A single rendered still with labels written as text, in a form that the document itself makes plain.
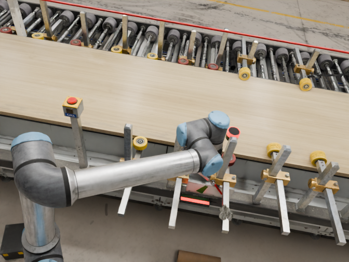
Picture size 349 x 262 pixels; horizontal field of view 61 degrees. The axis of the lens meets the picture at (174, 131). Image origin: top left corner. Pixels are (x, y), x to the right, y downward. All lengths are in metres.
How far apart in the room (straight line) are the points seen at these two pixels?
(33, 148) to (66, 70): 1.27
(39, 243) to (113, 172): 0.57
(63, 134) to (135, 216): 0.88
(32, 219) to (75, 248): 1.16
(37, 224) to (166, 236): 1.29
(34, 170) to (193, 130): 0.57
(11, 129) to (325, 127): 2.02
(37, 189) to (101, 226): 1.53
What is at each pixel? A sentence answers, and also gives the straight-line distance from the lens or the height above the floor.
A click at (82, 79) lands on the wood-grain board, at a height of 0.90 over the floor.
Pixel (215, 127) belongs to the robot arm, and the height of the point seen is 1.34.
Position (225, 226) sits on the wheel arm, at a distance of 1.48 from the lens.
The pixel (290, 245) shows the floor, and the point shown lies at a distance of 2.60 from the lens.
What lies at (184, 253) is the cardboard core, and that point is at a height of 0.08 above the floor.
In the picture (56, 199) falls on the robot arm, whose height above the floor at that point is 1.40.
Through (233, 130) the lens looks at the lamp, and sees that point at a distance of 1.42.
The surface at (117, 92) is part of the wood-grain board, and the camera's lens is 1.96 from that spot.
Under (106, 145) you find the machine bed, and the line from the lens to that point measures 1.90.
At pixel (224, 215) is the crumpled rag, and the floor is 0.88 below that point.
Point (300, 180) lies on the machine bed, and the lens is 2.01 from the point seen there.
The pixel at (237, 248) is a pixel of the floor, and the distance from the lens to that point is 2.43.
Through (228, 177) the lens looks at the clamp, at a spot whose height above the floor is 0.87.
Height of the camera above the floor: 2.14
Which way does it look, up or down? 46 degrees down
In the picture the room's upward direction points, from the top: 9 degrees clockwise
